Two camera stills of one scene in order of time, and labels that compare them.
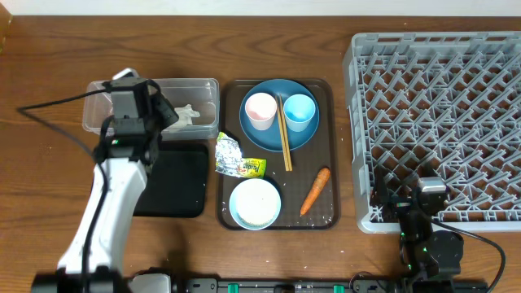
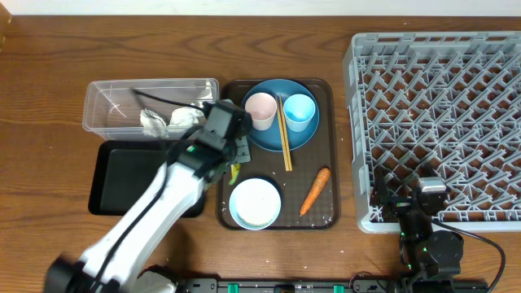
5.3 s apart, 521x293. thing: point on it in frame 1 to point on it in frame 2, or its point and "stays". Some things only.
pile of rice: (256, 202) stays
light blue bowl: (255, 204) stays
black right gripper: (381, 197) stays
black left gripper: (164, 107) to (246, 156)
